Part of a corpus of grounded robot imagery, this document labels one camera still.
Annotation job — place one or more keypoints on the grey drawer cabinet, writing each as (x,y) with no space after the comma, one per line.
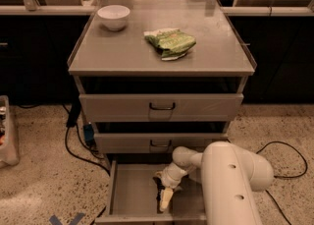
(123,62)

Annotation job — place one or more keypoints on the dark blue rxbar wrapper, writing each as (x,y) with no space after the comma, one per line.
(160,188)

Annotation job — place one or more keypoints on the black middle drawer handle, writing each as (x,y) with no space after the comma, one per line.
(160,144)

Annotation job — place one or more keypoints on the green chip bag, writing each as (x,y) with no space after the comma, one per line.
(170,43)

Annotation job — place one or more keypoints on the white ceramic bowl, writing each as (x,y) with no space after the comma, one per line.
(114,17)

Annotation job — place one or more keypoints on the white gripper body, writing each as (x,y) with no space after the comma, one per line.
(169,179)

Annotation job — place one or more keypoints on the blue tape cross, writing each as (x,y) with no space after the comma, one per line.
(75,220)

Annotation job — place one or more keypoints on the grey middle drawer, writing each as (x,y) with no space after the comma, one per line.
(140,143)

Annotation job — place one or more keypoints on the grey open bottom drawer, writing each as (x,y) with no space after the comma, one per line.
(132,198)

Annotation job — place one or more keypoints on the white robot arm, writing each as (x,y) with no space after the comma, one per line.
(230,175)

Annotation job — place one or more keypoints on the grey top drawer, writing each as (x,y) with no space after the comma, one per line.
(135,107)

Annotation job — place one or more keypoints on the clear plastic bin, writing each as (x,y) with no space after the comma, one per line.
(9,149)

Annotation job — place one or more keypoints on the blue power adapter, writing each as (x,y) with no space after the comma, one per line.
(88,134)

